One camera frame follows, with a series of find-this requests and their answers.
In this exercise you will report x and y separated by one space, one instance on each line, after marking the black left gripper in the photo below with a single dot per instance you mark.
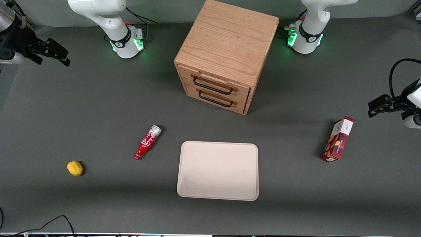
402 98

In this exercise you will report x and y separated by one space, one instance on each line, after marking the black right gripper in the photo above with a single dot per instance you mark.
13 42

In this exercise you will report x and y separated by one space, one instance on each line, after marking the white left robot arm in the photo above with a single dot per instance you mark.
310 31

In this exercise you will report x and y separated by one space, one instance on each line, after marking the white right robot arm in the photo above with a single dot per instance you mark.
110 19

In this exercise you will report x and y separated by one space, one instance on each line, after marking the wooden drawer cabinet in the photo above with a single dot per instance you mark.
230 39

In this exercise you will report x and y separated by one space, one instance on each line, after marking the red plaid cookie box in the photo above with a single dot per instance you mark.
337 141

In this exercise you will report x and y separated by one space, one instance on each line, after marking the yellow lemon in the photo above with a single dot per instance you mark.
74 168

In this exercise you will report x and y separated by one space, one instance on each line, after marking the red cola bottle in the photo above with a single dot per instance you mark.
146 143

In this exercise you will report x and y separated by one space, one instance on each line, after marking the beige plastic tray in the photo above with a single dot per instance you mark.
217 171

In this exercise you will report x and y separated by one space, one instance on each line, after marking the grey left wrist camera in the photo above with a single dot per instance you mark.
413 122

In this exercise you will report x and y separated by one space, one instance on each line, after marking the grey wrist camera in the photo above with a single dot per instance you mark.
11 58
413 122

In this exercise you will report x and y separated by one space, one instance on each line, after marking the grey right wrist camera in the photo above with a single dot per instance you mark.
11 58

